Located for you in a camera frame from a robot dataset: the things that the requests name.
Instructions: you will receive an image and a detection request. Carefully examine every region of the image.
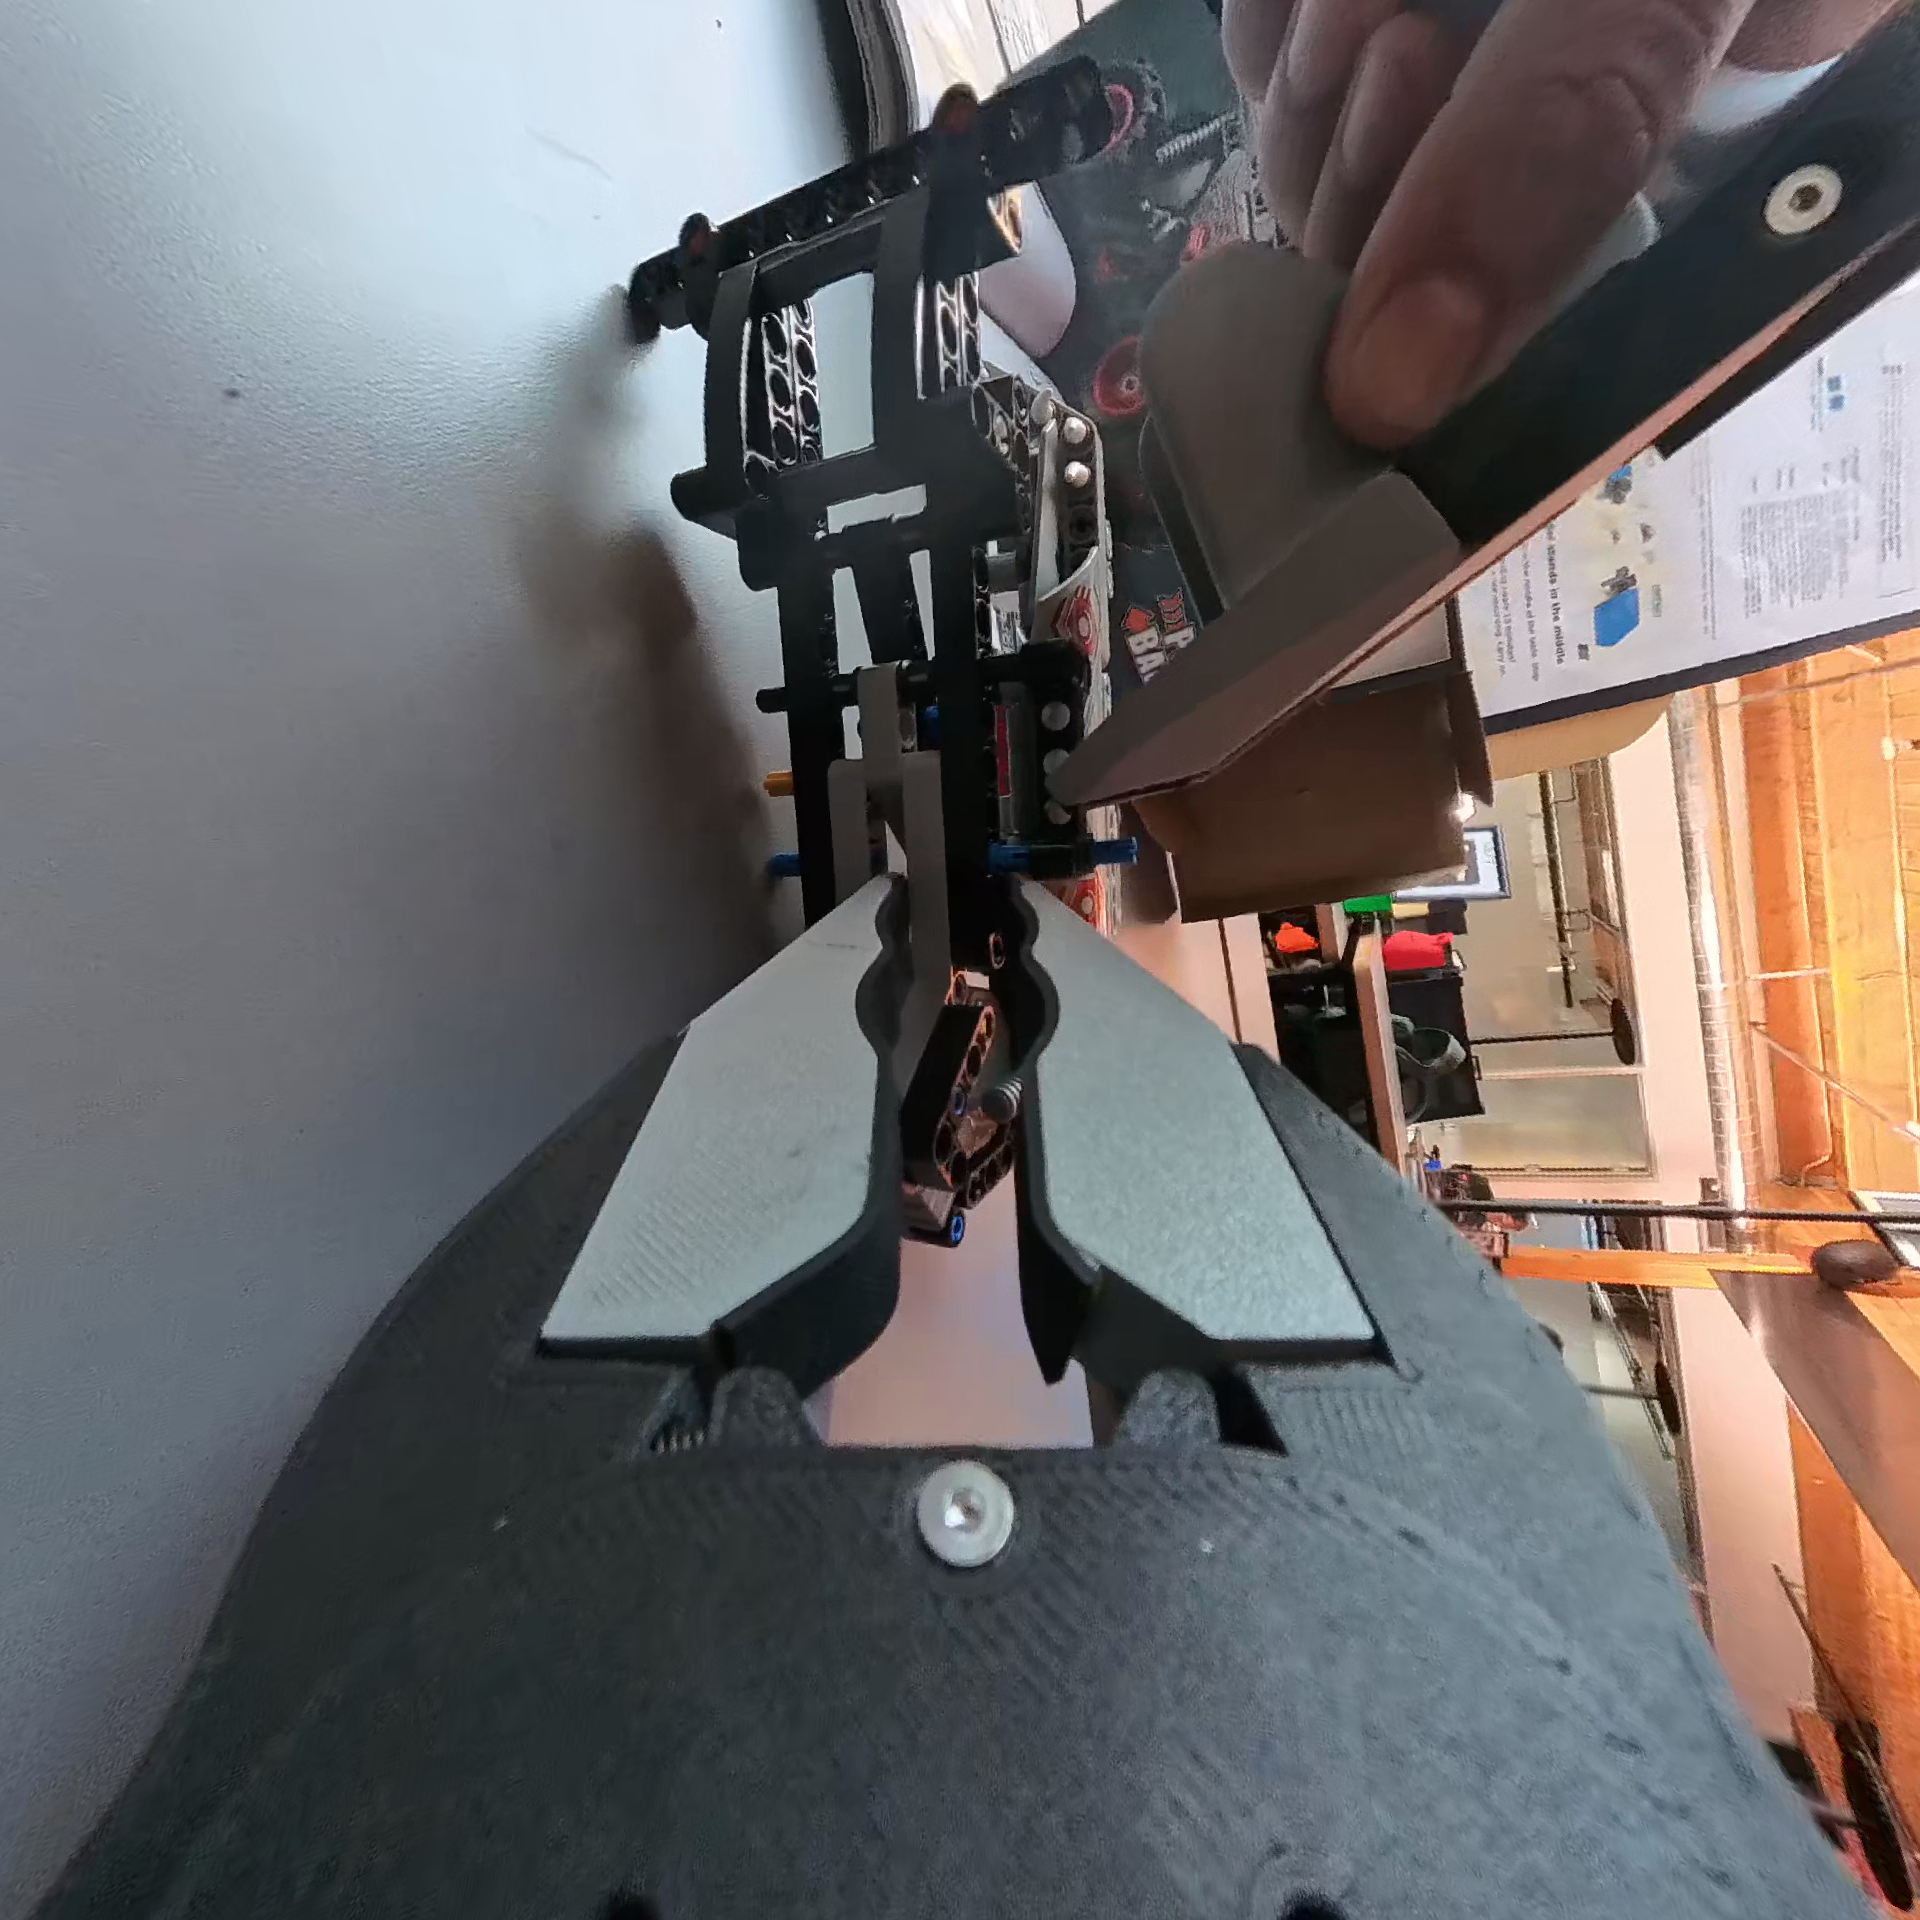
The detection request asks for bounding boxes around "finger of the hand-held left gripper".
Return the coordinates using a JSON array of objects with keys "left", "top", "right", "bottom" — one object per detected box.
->
[{"left": 1046, "top": 252, "right": 1920, "bottom": 813}]

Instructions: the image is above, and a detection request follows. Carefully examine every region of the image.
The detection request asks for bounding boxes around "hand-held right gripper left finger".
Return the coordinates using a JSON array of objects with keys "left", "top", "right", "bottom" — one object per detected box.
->
[{"left": 539, "top": 873, "right": 909, "bottom": 1396}]

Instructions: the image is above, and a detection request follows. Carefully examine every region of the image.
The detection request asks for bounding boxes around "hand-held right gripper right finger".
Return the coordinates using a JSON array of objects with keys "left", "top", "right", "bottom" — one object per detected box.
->
[{"left": 1007, "top": 881, "right": 1377, "bottom": 1385}]

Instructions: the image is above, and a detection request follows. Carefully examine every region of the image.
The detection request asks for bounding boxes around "black lego technic frame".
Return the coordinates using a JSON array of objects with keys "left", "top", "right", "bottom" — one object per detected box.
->
[{"left": 625, "top": 57, "right": 1145, "bottom": 1249}]

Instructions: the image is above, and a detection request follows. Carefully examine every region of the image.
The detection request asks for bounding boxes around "person's left hand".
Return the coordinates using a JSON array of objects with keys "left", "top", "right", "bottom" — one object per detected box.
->
[{"left": 1222, "top": 0, "right": 1848, "bottom": 452}]

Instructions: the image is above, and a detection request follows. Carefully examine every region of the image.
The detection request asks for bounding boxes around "white printed sheet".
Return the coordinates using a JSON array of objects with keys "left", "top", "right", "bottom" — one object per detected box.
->
[{"left": 1458, "top": 287, "right": 1920, "bottom": 741}]

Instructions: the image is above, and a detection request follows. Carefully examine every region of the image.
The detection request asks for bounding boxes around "black shelf cart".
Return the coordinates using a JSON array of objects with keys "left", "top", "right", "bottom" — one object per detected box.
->
[{"left": 1263, "top": 901, "right": 1489, "bottom": 1128}]

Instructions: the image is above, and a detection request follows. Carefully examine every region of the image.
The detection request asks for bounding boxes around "wooden table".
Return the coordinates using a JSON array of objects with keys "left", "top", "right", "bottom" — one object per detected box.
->
[{"left": 1498, "top": 1190, "right": 1920, "bottom": 1920}]

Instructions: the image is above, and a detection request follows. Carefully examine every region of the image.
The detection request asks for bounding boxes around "black cable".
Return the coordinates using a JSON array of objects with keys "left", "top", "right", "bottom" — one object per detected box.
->
[{"left": 1438, "top": 1190, "right": 1920, "bottom": 1229}]

